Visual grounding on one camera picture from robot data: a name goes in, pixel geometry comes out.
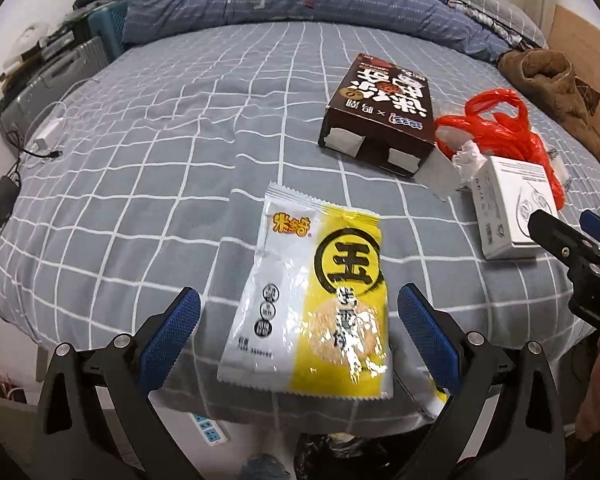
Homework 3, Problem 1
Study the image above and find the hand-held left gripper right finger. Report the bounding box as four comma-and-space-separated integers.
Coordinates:
395, 284, 566, 480

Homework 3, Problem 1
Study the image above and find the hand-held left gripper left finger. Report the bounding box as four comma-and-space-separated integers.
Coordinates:
36, 287, 206, 480

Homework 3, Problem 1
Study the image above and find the small white box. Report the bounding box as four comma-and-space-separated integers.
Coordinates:
470, 156, 561, 261

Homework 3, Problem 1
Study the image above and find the white tissue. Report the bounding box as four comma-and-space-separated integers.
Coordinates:
450, 141, 491, 183

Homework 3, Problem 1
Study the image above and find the yellow white snack packet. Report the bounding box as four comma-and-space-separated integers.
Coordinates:
216, 183, 395, 401

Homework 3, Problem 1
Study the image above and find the red plastic bag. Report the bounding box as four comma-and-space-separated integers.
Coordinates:
434, 88, 566, 208

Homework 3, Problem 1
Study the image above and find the white power strip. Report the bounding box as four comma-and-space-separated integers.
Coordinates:
190, 410, 228, 446

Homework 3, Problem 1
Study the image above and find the brown fleece garment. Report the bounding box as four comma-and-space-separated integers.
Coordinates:
496, 49, 600, 166

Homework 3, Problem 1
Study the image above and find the blue grey object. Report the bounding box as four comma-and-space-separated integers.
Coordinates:
240, 452, 293, 480

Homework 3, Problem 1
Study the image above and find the grey checkered bed sheet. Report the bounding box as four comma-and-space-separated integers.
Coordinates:
0, 20, 600, 426

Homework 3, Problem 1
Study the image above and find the wooden headboard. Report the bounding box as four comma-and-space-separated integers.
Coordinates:
505, 0, 600, 171

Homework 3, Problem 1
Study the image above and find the black power adapter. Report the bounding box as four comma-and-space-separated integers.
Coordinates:
0, 175, 21, 221

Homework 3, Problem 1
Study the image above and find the brown cardboard box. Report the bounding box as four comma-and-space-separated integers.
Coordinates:
318, 53, 465, 202

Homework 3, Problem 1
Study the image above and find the patterned blue pillow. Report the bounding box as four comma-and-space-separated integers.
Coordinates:
430, 0, 523, 56

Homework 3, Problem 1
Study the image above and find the white charger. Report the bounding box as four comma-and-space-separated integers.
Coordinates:
34, 117, 63, 153

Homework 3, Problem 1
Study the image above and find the grey suitcase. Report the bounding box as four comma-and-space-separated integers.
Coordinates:
0, 35, 111, 133

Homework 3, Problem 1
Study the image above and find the teal plastic stool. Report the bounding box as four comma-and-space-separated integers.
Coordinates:
82, 0, 131, 58

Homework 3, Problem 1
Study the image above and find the black cable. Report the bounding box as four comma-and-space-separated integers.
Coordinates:
0, 130, 63, 261

